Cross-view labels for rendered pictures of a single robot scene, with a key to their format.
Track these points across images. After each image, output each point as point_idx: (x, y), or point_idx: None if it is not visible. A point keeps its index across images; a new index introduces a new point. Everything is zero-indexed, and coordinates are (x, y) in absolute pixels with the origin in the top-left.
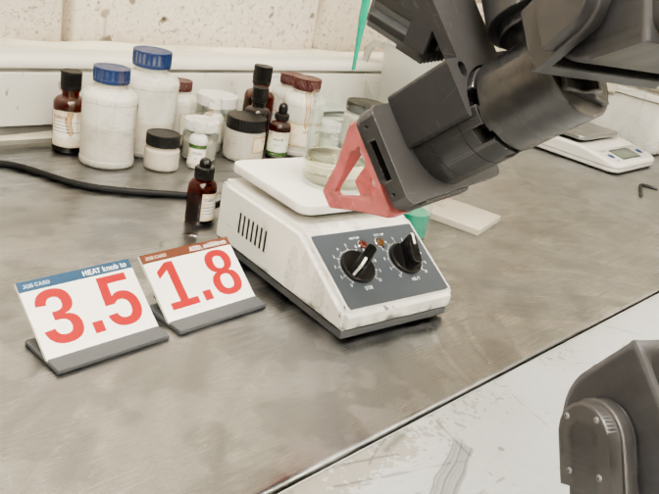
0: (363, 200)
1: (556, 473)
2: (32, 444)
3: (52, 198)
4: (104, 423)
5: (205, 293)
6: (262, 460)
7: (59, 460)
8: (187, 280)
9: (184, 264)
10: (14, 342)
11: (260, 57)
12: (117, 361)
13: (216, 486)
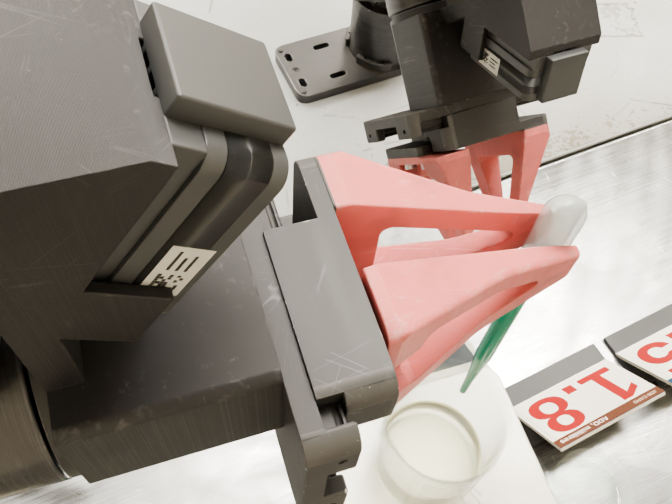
0: (500, 172)
1: (318, 147)
2: None
3: None
4: (645, 238)
5: (573, 389)
6: (535, 191)
7: (668, 210)
8: (598, 391)
9: (607, 403)
10: None
11: None
12: (645, 310)
13: (568, 175)
